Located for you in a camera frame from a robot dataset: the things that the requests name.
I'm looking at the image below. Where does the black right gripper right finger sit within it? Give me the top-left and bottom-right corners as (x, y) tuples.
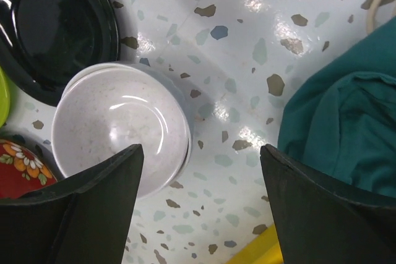
(260, 144), (395, 263)

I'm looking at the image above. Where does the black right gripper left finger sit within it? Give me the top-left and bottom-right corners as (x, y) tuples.
(1, 144), (144, 263)

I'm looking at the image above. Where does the black plate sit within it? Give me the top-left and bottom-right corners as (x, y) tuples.
(1, 0), (120, 106)

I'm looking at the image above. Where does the yellow plastic bin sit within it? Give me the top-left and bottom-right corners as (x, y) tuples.
(226, 224), (283, 264)

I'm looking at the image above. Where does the red floral plate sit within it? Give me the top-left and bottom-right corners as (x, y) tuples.
(0, 139), (57, 199)

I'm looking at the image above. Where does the teal green cloth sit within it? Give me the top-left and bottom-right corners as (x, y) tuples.
(277, 20), (395, 197)

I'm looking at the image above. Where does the white speckled bowl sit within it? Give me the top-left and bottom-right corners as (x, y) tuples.
(51, 62), (194, 198)

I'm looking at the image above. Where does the lime green plate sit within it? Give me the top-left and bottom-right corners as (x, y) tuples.
(0, 69), (11, 126)

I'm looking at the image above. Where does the white cord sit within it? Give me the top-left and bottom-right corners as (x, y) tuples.
(366, 0), (396, 35)

